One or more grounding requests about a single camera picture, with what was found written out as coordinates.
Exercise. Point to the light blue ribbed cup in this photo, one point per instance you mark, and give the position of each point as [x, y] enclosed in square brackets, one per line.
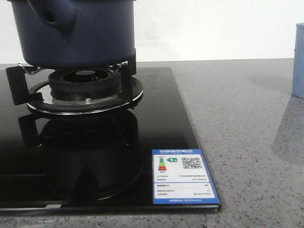
[298, 72]

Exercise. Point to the dark blue cooking pot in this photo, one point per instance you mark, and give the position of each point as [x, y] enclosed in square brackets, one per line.
[60, 34]

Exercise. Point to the black metal pot support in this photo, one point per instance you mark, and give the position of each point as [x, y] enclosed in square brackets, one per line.
[39, 98]

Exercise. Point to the blue energy efficiency label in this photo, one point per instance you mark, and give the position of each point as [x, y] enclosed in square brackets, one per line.
[181, 176]

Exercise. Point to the black gas burner head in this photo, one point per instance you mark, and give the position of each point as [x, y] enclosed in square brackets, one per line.
[77, 85]

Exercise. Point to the black glass gas stove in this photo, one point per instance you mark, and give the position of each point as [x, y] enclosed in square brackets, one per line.
[92, 164]

